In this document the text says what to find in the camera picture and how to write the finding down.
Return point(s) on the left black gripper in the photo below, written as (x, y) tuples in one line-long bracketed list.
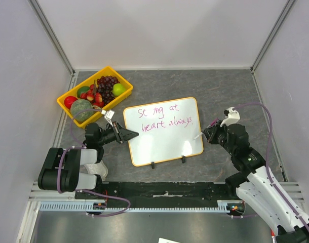
[(122, 134)]

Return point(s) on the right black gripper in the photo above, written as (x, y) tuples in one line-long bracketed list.
[(211, 133)]

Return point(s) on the purple whiteboard marker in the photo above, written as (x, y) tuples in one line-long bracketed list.
[(211, 124)]

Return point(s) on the yellow-framed whiteboard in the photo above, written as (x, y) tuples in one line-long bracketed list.
[(167, 130)]

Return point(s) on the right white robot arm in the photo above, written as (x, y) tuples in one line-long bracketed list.
[(256, 185)]

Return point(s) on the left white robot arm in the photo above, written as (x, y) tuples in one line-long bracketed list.
[(61, 169)]

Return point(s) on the white whiteboard eraser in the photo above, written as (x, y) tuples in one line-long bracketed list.
[(97, 169)]

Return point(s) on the red cherry bunch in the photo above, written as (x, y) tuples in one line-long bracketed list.
[(94, 96)]

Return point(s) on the light green apple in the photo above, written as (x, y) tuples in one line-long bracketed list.
[(118, 89)]

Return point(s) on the green netted melon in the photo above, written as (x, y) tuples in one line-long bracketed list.
[(81, 109)]

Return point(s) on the dark purple grape bunch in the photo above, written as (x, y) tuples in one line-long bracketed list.
[(105, 88)]

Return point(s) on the green lime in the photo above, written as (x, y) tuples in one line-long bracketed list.
[(82, 91)]

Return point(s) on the red apple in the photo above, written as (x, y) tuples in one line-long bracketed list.
[(69, 100)]

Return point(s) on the yellow plastic fruit bin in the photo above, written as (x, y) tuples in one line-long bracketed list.
[(92, 80)]

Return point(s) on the white paper sheet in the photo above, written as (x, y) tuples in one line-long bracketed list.
[(163, 240)]

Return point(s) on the red pen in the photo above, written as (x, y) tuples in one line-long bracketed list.
[(273, 237)]

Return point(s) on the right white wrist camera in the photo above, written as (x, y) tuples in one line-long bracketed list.
[(232, 116)]

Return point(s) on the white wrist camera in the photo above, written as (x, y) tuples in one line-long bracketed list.
[(232, 116), (107, 115)]

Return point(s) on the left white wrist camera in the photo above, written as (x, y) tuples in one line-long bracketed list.
[(107, 115)]

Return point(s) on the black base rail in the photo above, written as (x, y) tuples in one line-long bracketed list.
[(170, 194)]

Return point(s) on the white slotted cable duct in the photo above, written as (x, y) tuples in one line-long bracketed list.
[(90, 207)]

